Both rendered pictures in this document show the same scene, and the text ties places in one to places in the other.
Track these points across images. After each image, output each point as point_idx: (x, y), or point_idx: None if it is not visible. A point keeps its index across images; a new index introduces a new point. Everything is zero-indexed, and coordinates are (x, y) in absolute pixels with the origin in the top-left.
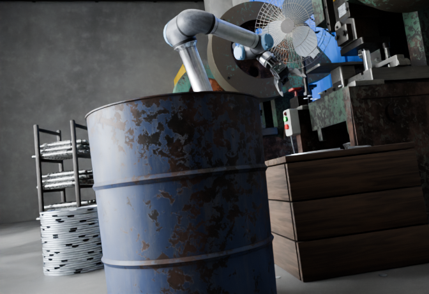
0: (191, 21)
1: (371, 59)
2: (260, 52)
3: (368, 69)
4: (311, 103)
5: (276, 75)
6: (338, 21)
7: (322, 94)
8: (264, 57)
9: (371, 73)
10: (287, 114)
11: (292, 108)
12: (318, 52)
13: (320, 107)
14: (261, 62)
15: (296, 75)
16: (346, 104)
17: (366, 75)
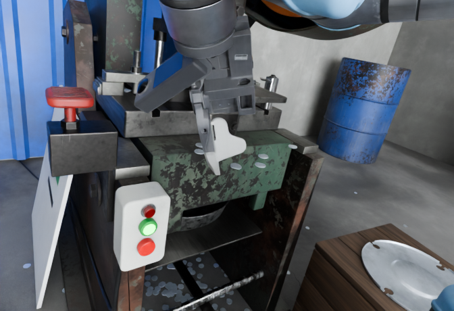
0: None
1: (113, 21)
2: (326, 24)
3: (278, 111)
4: (167, 157)
5: (244, 112)
6: None
7: (138, 117)
8: (235, 13)
9: (280, 119)
10: (157, 211)
11: (61, 165)
12: None
13: (200, 169)
14: (213, 24)
15: None
16: (310, 180)
17: (272, 119)
